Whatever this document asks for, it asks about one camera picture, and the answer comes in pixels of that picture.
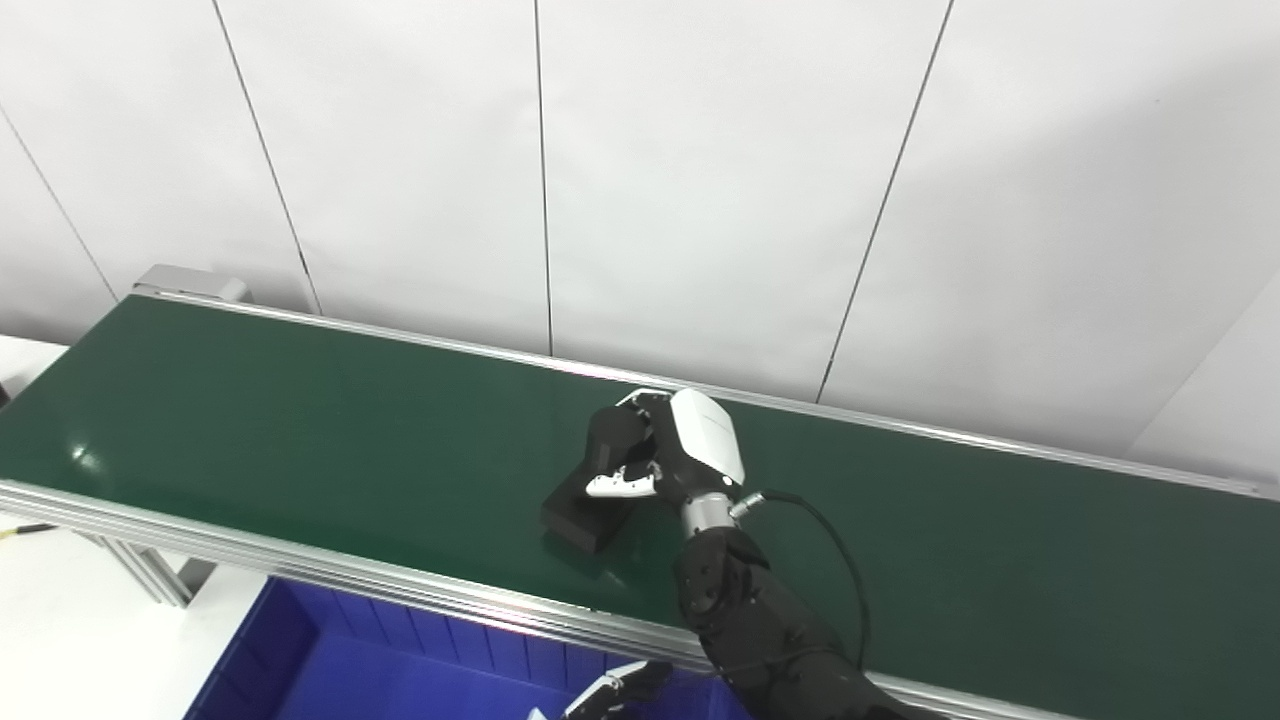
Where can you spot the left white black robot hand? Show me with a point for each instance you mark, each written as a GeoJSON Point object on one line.
{"type": "Point", "coordinates": [625, 685]}

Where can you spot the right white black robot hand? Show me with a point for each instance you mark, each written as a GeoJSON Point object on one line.
{"type": "Point", "coordinates": [705, 440]}

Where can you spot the black cylinder block part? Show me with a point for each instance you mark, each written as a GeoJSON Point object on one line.
{"type": "Point", "coordinates": [585, 520]}

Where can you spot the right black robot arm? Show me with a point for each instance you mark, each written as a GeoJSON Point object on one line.
{"type": "Point", "coordinates": [750, 620]}

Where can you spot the blue plastic bin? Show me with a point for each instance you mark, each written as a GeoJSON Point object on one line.
{"type": "Point", "coordinates": [350, 670]}

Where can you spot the green conveyor belt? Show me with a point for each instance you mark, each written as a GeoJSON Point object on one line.
{"type": "Point", "coordinates": [300, 430]}
{"type": "Point", "coordinates": [300, 572]}

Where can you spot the aluminium conveyor leg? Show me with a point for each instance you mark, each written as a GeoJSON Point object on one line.
{"type": "Point", "coordinates": [150, 575]}

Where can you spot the grey conveyor end housing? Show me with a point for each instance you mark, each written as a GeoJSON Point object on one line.
{"type": "Point", "coordinates": [190, 282]}

